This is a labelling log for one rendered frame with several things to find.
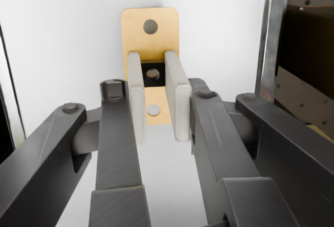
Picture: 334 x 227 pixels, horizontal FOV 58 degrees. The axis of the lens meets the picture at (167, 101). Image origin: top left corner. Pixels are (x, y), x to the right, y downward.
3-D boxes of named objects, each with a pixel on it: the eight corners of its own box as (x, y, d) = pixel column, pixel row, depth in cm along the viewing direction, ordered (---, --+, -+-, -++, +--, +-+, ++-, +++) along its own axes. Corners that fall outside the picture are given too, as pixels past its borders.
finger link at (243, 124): (197, 116, 12) (267, 113, 13) (181, 77, 17) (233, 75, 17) (196, 147, 13) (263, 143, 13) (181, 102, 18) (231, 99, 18)
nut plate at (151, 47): (120, 8, 19) (119, 10, 18) (178, 6, 20) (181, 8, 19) (128, 124, 23) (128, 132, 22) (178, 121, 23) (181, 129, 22)
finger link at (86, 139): (132, 152, 13) (59, 158, 12) (130, 105, 17) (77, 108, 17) (129, 120, 12) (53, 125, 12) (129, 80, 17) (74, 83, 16)
